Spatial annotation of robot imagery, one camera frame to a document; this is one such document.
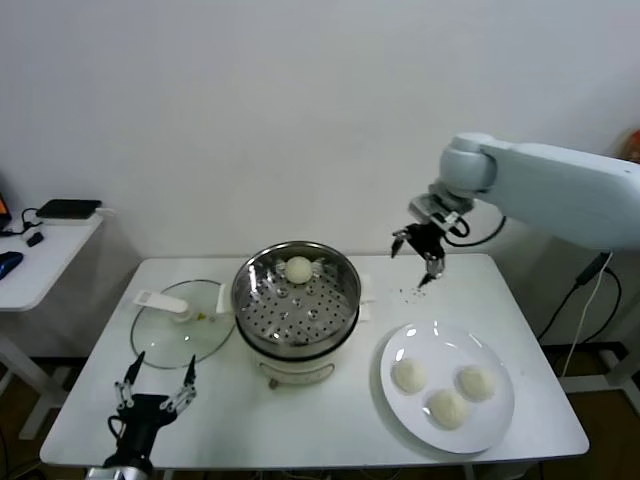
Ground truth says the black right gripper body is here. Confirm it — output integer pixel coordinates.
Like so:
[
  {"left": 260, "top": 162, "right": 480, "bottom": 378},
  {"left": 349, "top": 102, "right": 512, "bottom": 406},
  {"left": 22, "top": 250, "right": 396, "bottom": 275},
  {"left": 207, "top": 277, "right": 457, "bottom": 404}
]
[{"left": 407, "top": 223, "right": 446, "bottom": 260}]

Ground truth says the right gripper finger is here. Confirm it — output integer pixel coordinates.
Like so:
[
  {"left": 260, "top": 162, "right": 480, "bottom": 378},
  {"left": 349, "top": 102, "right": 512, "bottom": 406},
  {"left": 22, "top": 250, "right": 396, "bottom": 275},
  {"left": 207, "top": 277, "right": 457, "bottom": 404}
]
[
  {"left": 390, "top": 228, "right": 412, "bottom": 259},
  {"left": 417, "top": 252, "right": 446, "bottom": 290}
]

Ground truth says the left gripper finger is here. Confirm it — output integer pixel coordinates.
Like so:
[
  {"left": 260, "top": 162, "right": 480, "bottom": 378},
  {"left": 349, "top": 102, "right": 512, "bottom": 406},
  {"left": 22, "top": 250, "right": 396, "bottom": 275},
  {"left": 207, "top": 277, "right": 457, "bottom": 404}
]
[
  {"left": 113, "top": 350, "right": 146, "bottom": 409},
  {"left": 162, "top": 353, "right": 198, "bottom": 414}
]

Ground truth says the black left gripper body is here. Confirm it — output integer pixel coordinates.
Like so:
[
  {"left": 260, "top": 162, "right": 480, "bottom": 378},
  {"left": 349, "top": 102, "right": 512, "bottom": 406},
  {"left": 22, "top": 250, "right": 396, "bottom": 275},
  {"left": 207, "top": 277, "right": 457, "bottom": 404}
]
[{"left": 104, "top": 394, "right": 177, "bottom": 466}]

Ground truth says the white steamed baozi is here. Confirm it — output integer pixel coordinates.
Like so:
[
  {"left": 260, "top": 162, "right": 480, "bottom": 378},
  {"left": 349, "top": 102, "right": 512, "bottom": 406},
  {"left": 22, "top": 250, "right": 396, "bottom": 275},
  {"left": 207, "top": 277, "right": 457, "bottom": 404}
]
[
  {"left": 390, "top": 357, "right": 430, "bottom": 396},
  {"left": 424, "top": 388, "right": 472, "bottom": 430},
  {"left": 283, "top": 255, "right": 315, "bottom": 286},
  {"left": 457, "top": 364, "right": 500, "bottom": 402}
]

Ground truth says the stainless steel steamer basket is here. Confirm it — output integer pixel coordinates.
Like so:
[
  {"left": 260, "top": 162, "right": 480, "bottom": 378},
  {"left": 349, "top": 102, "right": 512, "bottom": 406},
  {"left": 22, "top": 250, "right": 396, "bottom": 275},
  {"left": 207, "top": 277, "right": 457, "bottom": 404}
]
[{"left": 215, "top": 241, "right": 377, "bottom": 359}]

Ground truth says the white round plate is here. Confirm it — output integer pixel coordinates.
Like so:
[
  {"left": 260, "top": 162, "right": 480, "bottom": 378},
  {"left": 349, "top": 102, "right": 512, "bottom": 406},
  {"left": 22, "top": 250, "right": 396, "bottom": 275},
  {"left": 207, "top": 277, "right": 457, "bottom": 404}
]
[{"left": 378, "top": 320, "right": 516, "bottom": 455}]

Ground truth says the cream electric cooker base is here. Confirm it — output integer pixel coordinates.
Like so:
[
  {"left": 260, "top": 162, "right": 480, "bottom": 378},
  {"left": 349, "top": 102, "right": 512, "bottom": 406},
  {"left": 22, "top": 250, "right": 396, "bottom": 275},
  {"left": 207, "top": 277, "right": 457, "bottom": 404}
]
[{"left": 234, "top": 299, "right": 374, "bottom": 391}]

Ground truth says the white side desk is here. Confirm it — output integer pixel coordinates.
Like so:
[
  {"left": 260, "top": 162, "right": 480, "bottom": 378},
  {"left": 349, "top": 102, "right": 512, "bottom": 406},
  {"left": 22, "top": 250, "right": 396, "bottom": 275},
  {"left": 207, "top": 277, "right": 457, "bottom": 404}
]
[{"left": 0, "top": 212, "right": 119, "bottom": 441}]

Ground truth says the blue computer mouse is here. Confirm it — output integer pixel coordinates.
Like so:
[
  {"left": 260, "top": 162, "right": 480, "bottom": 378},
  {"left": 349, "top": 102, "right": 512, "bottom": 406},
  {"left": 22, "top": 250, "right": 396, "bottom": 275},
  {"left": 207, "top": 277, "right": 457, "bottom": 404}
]
[{"left": 0, "top": 249, "right": 25, "bottom": 279}]

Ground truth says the white flat box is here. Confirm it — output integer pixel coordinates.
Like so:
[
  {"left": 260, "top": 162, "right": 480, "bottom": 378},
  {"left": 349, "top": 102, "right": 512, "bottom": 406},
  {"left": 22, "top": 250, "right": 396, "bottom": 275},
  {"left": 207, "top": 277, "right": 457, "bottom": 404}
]
[{"left": 42, "top": 207, "right": 119, "bottom": 229}]

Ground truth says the black flat box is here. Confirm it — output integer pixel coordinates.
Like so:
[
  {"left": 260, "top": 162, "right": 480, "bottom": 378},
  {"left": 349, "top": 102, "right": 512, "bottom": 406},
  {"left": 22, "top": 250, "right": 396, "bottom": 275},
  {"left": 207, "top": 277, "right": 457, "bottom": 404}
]
[{"left": 35, "top": 198, "right": 104, "bottom": 221}]

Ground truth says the orange lit screen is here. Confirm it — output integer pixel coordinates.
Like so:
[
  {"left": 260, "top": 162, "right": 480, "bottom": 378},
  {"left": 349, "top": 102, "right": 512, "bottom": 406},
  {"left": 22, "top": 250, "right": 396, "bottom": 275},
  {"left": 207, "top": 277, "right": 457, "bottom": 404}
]
[{"left": 0, "top": 169, "right": 13, "bottom": 234}]

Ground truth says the orange bottle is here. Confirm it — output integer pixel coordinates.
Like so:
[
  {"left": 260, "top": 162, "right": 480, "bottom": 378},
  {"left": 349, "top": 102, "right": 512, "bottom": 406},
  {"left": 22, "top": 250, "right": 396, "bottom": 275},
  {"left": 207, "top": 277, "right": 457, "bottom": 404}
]
[{"left": 619, "top": 128, "right": 640, "bottom": 164}]

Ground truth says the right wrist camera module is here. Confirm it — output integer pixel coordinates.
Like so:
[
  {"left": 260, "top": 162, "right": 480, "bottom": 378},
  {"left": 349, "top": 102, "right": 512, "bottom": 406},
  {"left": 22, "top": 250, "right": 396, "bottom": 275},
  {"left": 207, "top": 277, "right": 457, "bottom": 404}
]
[{"left": 408, "top": 192, "right": 474, "bottom": 236}]

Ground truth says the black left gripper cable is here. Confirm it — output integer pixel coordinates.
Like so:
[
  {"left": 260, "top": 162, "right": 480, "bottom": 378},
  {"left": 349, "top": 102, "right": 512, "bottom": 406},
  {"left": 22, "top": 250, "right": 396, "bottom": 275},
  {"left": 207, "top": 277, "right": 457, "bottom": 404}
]
[{"left": 107, "top": 415, "right": 129, "bottom": 446}]

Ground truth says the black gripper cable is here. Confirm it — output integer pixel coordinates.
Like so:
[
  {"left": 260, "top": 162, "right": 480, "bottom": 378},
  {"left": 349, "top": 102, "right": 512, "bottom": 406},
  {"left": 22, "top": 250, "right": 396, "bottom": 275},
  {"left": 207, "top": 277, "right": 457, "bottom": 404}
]
[
  {"left": 444, "top": 214, "right": 507, "bottom": 249},
  {"left": 107, "top": 415, "right": 129, "bottom": 446}
]

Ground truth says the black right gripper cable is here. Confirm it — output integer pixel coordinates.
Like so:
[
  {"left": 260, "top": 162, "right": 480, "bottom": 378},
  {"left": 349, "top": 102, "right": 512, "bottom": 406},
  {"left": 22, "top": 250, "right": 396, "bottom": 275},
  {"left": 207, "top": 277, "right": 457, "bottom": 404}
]
[{"left": 444, "top": 214, "right": 507, "bottom": 249}]

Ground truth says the glass lid with white handle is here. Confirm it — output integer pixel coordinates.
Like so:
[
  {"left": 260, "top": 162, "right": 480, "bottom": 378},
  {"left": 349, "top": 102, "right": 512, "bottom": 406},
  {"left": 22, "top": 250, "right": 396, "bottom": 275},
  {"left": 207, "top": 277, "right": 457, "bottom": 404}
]
[{"left": 130, "top": 279, "right": 236, "bottom": 370}]

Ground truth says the black power cable with adapter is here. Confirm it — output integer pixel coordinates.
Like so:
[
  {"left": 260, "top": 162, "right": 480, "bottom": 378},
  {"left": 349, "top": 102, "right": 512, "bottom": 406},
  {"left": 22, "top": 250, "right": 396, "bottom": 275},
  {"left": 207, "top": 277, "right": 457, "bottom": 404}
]
[{"left": 537, "top": 254, "right": 624, "bottom": 346}]

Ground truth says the white cable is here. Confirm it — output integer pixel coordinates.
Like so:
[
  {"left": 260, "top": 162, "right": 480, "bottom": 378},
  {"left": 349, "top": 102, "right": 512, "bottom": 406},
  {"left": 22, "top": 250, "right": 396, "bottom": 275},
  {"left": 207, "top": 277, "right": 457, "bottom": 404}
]
[{"left": 562, "top": 257, "right": 614, "bottom": 381}]

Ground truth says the thin black desk cable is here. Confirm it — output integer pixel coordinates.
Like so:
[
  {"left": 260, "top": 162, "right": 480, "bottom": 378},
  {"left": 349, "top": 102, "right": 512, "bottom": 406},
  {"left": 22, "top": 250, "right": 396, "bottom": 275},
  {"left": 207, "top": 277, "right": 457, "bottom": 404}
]
[{"left": 0, "top": 207, "right": 44, "bottom": 236}]

